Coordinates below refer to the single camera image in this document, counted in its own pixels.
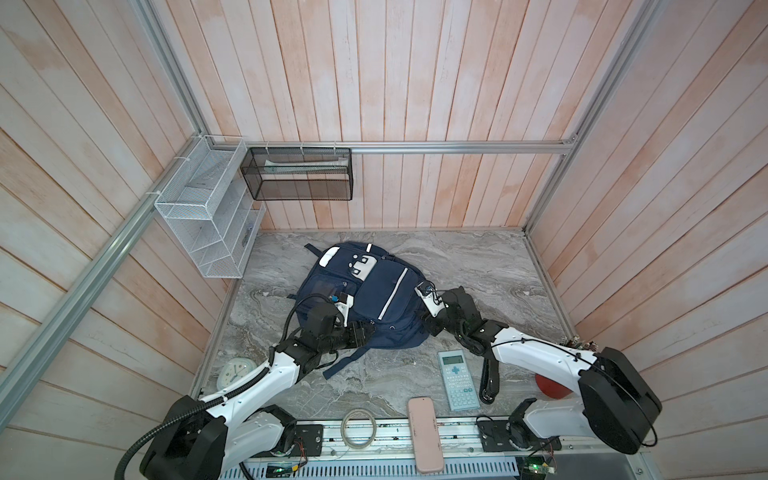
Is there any red pen holder cup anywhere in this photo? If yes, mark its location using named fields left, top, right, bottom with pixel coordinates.
left=535, top=336, right=598, bottom=400

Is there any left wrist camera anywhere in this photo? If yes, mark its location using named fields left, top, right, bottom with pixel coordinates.
left=332, top=292, right=354, bottom=328

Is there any navy blue student backpack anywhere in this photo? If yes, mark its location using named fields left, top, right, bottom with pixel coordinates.
left=291, top=241, right=429, bottom=379

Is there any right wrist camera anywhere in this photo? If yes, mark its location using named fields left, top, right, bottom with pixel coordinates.
left=415, top=280, right=445, bottom=318

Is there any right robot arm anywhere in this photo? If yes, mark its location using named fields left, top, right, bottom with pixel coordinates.
left=415, top=282, right=662, bottom=455

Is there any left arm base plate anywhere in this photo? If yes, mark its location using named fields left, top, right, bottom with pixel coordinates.
left=280, top=424, right=324, bottom=458

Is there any black mesh wall basket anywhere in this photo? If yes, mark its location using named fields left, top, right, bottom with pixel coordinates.
left=240, top=146, right=354, bottom=201

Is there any pink pencil case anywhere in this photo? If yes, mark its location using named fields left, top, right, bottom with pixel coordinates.
left=407, top=397, right=445, bottom=474

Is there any black stapler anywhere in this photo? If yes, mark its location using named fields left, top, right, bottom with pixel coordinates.
left=479, top=356, right=500, bottom=405

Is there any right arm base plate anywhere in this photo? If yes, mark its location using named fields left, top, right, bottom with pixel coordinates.
left=475, top=415, right=562, bottom=452

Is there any mint alarm clock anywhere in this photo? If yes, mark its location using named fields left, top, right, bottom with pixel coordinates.
left=216, top=357, right=256, bottom=390

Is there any white wire mesh shelf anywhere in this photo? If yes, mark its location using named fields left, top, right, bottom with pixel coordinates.
left=155, top=135, right=264, bottom=279

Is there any aluminium mounting rail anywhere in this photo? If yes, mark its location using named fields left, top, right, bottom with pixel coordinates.
left=216, top=417, right=661, bottom=479

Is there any light blue calculator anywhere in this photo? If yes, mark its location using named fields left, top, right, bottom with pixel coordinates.
left=438, top=350, right=480, bottom=412

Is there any clear tape roll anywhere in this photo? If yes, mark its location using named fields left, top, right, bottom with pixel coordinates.
left=340, top=408, right=378, bottom=450

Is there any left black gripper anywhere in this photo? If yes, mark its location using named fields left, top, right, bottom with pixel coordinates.
left=318, top=319, right=376, bottom=353

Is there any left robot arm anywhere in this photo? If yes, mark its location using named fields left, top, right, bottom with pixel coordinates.
left=114, top=296, right=376, bottom=479

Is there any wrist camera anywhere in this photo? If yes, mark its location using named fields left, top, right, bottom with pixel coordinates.
left=332, top=292, right=354, bottom=328
left=415, top=280, right=445, bottom=318

